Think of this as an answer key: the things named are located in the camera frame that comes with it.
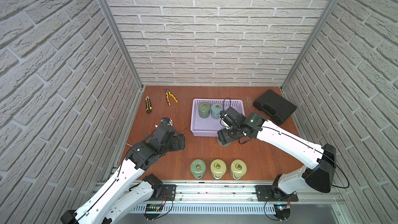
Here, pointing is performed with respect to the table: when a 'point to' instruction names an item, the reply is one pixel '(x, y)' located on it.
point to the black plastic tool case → (274, 107)
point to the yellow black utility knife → (148, 107)
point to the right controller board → (282, 211)
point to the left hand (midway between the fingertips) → (179, 136)
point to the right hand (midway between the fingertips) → (227, 135)
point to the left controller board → (153, 210)
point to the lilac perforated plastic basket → (205, 121)
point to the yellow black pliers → (167, 94)
